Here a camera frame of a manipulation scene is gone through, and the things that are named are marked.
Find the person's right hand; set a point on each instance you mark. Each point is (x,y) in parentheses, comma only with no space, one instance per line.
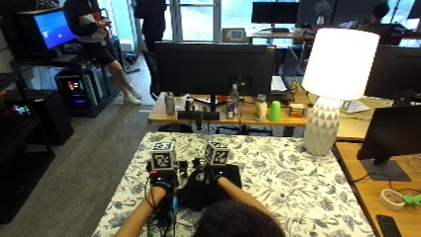
(216,175)

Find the person's left hand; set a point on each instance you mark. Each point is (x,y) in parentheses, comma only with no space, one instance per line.
(162,180)

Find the white marker cube on left glove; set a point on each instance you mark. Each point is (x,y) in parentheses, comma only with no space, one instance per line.
(163,156)

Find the white marker cube on glove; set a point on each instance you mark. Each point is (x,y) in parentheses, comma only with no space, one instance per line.
(216,153)
(163,156)

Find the white marker cube on right glove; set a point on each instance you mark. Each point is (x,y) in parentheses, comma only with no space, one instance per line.
(216,153)

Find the black cloth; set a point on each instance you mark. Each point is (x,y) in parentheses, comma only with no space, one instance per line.
(199,196)

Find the long wooden desk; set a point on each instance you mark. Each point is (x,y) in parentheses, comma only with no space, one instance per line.
(245,120)

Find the drink can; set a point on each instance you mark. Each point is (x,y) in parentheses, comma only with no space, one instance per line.
(231,110)

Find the grey metal bottle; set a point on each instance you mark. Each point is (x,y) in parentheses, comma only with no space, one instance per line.
(170,103)

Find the floral white tablecloth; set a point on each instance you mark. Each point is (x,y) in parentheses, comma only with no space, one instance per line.
(293,184)

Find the clear plastic bottle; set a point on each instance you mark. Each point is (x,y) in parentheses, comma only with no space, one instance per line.
(235,94)

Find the green plastic cup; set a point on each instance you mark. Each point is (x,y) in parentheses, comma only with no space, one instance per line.
(275,111)

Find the large black monitor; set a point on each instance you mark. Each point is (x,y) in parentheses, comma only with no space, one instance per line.
(215,67)

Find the computer tower with coloured lights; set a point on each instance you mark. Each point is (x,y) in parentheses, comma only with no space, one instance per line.
(76,90)

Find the black shelf unit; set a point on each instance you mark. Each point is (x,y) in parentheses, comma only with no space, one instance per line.
(26,148)

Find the checkerboard calibration board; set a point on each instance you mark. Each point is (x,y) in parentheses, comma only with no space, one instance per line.
(235,35)

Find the white table lamp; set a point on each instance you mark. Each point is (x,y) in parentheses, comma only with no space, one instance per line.
(337,65)

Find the wooden side desk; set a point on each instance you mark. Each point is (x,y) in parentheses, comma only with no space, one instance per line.
(381,210)

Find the roll of beige tape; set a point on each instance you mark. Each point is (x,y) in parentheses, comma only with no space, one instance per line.
(392,199)

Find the black monitor on square stand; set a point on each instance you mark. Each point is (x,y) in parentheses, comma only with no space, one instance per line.
(392,131)

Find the black smartphone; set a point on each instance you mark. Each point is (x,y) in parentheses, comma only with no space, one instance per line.
(388,225)

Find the black distant monitor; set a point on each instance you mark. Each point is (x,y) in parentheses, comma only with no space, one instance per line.
(275,12)

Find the green plastic object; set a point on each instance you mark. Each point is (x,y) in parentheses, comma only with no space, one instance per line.
(412,199)

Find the monitor with blue screen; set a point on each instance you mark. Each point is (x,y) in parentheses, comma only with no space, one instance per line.
(54,29)

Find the black monitor behind lamp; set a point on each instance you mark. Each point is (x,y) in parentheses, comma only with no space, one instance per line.
(395,72)

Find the black camera bar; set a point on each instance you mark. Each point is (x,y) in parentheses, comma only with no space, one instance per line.
(198,115)

